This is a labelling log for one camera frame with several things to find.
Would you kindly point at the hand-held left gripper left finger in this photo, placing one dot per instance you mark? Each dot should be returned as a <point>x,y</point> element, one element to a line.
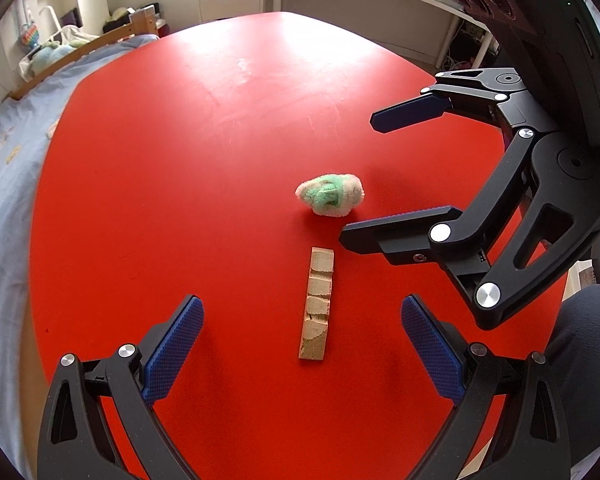
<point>172,350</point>

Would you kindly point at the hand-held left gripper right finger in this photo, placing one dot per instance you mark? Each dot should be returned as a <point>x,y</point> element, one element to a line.
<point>432,350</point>

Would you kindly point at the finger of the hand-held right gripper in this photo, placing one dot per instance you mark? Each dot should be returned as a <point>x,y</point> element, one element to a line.
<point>405,230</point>
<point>410,110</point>

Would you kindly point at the green white plush toy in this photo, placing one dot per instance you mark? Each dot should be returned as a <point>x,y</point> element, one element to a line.
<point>330,195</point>

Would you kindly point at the notched wooden block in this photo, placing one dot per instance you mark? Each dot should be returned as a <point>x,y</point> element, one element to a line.
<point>317,305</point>

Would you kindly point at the person's leg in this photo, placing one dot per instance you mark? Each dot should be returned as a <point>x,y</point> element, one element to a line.
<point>580,350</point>

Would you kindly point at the light blue printed blanket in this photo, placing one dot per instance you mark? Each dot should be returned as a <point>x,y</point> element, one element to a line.
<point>10,160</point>

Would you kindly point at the red storage box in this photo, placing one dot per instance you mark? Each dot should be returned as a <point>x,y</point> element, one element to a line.
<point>163,29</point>

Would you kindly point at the straw hat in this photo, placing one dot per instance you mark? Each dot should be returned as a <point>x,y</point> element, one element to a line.
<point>120,12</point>

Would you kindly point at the blue green plush toy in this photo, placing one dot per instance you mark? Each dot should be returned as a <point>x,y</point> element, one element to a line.
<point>50,52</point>

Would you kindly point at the rainbow crochet bag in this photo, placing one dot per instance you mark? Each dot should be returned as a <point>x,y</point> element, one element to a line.
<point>30,37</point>

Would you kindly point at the small black box on shelf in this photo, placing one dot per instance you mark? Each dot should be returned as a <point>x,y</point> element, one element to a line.
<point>71,17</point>

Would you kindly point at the white tube rack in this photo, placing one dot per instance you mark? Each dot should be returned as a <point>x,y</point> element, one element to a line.
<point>52,12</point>

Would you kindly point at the wooden bed frame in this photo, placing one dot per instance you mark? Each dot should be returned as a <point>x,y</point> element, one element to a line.
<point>80,52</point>

